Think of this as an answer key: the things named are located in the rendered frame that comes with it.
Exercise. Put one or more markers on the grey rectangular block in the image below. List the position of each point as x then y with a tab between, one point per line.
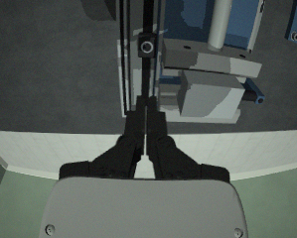
208	94

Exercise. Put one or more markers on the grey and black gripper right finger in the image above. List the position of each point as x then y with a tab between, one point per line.
173	163

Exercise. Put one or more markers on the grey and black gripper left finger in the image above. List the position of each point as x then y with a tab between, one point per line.
121	160

